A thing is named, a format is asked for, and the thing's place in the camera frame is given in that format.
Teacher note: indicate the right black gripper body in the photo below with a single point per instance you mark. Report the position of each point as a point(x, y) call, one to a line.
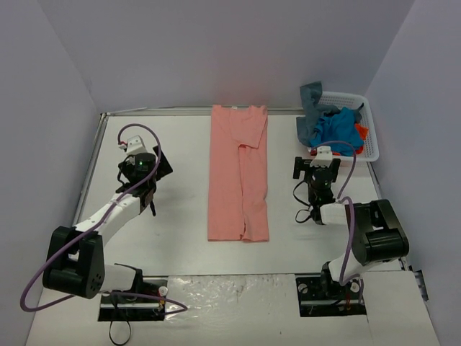
point(299, 168)

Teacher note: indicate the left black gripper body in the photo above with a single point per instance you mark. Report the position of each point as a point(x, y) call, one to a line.
point(163, 164)

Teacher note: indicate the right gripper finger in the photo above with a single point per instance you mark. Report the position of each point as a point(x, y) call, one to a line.
point(301, 165)
point(334, 167)

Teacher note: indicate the pink t shirt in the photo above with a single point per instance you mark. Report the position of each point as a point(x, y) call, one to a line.
point(238, 183)

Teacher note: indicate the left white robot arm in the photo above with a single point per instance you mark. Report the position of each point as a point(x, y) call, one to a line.
point(78, 267)

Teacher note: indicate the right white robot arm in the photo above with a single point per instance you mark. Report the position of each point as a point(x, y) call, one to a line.
point(375, 235)

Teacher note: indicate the blue t shirt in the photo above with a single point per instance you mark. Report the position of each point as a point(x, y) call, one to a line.
point(345, 116)

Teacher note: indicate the white plastic basket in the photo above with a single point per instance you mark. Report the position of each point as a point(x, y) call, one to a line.
point(354, 101)

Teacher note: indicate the orange t shirt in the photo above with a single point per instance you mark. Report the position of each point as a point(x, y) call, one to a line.
point(348, 139)

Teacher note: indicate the grey t shirt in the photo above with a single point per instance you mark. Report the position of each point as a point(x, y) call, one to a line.
point(313, 109)

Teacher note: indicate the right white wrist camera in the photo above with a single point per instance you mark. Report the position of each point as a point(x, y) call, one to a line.
point(323, 157)

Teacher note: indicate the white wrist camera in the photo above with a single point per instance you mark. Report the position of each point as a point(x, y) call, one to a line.
point(323, 157)
point(133, 146)

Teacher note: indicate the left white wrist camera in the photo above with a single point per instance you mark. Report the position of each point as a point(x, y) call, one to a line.
point(133, 146)

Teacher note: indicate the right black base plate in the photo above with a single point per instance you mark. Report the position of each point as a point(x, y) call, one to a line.
point(314, 301)

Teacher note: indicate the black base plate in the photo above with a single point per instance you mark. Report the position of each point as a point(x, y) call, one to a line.
point(314, 301)
point(135, 308)

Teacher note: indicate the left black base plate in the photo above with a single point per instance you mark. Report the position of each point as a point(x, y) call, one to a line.
point(135, 308)

